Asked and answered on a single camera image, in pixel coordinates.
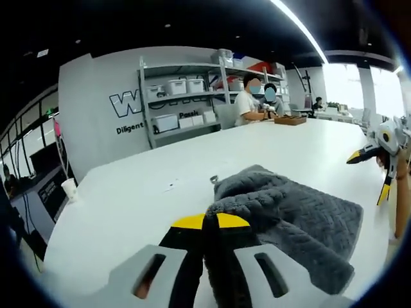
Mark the grey fluffy towel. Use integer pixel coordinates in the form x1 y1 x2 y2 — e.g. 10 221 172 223
205 164 364 308

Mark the person's left hand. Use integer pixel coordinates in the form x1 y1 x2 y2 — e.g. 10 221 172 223
134 278 152 299

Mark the person's right hand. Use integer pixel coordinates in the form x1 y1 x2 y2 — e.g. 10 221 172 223
394 148 410 180

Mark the brown wooden tray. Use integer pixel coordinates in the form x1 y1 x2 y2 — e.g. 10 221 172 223
273 115 308 126

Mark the black curved stand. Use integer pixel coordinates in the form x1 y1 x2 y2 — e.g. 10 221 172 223
293 63 314 110

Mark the white paper cup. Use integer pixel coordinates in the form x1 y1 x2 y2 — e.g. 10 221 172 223
60 178 79 204

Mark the ceiling light strip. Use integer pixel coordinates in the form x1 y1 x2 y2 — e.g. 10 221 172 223
268 0 329 65

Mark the grey chair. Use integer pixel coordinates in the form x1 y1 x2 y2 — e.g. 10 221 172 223
214 105 239 130

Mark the large white storage box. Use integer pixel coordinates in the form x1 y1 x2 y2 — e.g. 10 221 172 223
153 114 179 133

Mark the black monitor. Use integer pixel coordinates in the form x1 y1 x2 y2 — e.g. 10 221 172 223
29 142 64 176

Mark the grey metal shelf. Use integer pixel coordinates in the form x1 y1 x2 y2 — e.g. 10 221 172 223
137 49 287 150

